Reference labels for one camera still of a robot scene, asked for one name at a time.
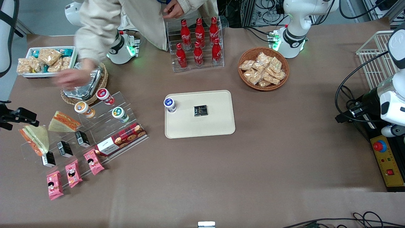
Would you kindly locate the wrapped egg ham sandwich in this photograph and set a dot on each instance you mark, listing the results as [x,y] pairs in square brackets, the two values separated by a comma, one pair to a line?
[63,123]

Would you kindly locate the small black white box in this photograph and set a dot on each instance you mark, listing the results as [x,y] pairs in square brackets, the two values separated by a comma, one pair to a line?
[65,148]
[49,159]
[82,138]

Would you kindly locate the red cola bottle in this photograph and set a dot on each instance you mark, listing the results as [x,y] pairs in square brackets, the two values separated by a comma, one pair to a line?
[198,55]
[214,31]
[181,57]
[216,52]
[185,34]
[199,33]

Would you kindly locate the person left hand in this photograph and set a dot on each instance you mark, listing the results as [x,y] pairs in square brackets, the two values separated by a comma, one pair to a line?
[174,10]

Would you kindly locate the person right forearm beige sleeve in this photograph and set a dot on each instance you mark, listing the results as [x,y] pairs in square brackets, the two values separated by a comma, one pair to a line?
[90,44]

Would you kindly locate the clear bag fried snack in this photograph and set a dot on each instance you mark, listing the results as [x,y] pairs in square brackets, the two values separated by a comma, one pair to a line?
[263,58]
[258,67]
[252,76]
[271,79]
[264,83]
[246,65]
[276,64]
[280,75]

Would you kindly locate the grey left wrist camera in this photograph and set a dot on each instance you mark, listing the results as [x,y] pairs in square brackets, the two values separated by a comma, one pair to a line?
[392,130]

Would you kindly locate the clear acrylic stepped stand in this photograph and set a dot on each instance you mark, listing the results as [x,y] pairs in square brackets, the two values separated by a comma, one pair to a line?
[101,122]

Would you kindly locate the aluminium foil container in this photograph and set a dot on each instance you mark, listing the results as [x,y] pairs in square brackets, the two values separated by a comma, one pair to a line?
[85,87]

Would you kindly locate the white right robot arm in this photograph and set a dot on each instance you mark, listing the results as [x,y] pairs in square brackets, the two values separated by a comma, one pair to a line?
[4,31]

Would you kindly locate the teal snack packet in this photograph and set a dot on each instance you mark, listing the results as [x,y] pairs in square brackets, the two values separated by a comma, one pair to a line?
[35,53]
[67,52]
[45,69]

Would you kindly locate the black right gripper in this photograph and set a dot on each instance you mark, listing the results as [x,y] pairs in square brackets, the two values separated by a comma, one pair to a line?
[3,114]

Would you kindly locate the lettuce ham sandwich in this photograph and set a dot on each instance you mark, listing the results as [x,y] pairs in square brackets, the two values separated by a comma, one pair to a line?
[38,139]

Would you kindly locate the round brown wicker basket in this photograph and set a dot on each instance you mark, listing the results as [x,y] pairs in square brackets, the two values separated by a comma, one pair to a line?
[250,52]

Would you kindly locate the flat wicker tray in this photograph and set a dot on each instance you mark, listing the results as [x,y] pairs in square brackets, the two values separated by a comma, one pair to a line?
[104,76]

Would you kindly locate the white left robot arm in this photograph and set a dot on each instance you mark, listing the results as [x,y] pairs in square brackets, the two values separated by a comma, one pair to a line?
[294,31]

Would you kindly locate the dark metal pole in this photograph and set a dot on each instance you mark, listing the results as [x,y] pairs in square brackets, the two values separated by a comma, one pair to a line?
[19,29]

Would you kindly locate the yellow emergency stop control box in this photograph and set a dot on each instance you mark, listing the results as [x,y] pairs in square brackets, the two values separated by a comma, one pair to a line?
[390,161]

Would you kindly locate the person left forearm beige sleeve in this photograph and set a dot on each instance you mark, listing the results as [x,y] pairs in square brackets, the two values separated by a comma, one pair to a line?
[197,4]

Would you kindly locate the beige plastic tray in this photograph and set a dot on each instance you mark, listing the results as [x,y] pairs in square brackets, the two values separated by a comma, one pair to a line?
[202,126]

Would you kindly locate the white plastic bin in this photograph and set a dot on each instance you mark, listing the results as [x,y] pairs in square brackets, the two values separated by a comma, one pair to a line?
[74,53]

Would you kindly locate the small white device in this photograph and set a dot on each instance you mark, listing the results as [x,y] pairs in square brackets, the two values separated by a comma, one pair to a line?
[206,224]

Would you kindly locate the pink snack packet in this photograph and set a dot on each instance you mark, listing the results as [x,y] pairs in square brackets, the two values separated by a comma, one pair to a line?
[54,185]
[73,173]
[93,162]

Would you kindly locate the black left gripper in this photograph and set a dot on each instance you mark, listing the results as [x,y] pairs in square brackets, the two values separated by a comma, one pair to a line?
[368,100]

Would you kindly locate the person beige jacket torso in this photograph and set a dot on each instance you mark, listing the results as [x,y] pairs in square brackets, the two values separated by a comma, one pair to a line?
[142,19]

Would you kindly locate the blue lid yogurt cup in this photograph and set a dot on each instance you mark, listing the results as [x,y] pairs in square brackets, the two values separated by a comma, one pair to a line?
[170,104]

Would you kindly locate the clear acrylic bottle rack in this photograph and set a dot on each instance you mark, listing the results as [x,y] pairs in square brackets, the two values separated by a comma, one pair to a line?
[172,38]

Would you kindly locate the orange lid yogurt cup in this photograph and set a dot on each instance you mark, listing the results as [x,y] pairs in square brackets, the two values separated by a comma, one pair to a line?
[82,108]

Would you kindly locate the red plaid cookie box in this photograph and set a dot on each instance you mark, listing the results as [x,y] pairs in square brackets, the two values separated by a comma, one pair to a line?
[121,139]

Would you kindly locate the green lid yogurt cup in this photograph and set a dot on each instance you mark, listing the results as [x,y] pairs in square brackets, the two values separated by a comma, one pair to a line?
[119,114]

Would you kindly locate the red lid yogurt cup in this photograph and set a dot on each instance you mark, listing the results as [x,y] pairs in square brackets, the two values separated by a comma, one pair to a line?
[103,95]

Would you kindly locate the black chocolate packet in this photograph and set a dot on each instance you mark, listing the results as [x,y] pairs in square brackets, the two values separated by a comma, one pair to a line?
[200,110]

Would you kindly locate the crispy rice snack packet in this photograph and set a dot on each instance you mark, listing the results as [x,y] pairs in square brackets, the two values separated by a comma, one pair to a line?
[36,65]
[50,56]
[65,62]
[55,66]
[23,66]

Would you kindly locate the person right hand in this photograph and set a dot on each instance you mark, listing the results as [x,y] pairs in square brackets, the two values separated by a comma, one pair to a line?
[74,77]

